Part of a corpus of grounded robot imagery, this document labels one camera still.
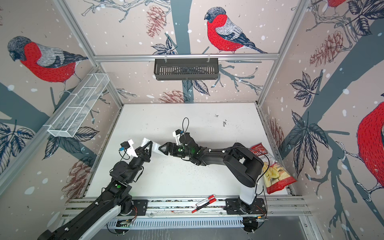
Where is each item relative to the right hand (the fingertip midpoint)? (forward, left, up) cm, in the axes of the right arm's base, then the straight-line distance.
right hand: (162, 151), depth 82 cm
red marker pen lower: (-21, -27, -13) cm, 37 cm away
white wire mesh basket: (+14, +45, +22) cm, 51 cm away
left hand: (-1, +4, +10) cm, 11 cm away
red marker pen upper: (-19, -27, -13) cm, 35 cm away
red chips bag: (-8, -63, -10) cm, 64 cm away
